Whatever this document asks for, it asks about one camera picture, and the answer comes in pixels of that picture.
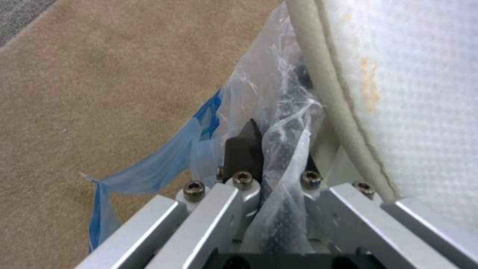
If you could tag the beige carpet rug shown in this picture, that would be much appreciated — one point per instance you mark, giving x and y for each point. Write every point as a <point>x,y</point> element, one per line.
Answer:
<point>112,84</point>

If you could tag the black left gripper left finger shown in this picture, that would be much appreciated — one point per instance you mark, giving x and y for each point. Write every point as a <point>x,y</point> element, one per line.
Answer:
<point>209,218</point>

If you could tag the white quilted mattress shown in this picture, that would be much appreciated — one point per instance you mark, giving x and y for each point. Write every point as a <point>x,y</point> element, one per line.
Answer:
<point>410,84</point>

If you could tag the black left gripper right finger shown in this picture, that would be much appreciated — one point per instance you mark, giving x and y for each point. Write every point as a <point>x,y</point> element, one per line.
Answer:
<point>358,224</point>

